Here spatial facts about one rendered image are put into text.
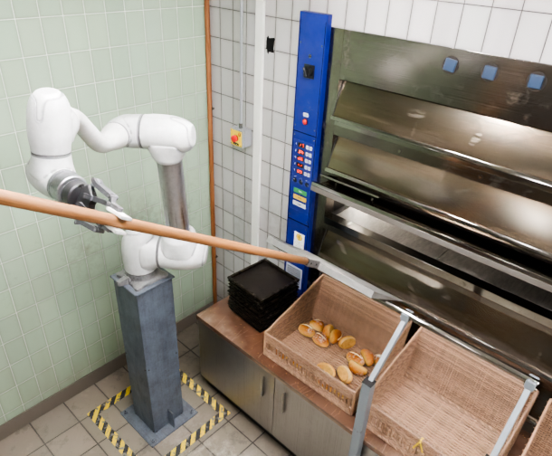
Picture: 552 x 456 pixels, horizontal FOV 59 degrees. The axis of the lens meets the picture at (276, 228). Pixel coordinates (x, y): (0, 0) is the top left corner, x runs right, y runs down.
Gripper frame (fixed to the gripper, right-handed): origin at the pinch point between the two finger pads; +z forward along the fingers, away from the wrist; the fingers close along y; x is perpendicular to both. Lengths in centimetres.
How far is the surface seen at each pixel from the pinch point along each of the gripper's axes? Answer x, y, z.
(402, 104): -113, -75, 0
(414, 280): -155, -7, 23
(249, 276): -143, 31, -57
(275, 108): -122, -58, -70
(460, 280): -147, -17, 44
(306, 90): -111, -69, -48
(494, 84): -103, -87, 35
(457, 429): -159, 44, 67
